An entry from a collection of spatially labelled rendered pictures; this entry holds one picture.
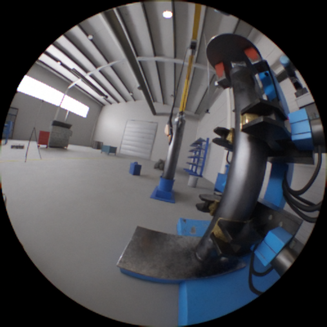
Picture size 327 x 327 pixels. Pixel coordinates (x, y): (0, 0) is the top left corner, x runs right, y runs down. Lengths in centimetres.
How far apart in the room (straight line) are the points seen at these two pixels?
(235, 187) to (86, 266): 96
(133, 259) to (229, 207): 58
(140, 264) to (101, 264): 29
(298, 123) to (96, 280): 118
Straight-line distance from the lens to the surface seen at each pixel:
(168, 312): 75
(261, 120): 36
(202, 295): 69
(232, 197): 48
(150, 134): 1158
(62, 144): 779
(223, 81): 97
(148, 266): 64
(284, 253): 52
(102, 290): 75
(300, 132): 50
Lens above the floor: 73
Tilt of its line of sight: 4 degrees down
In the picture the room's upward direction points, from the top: 12 degrees clockwise
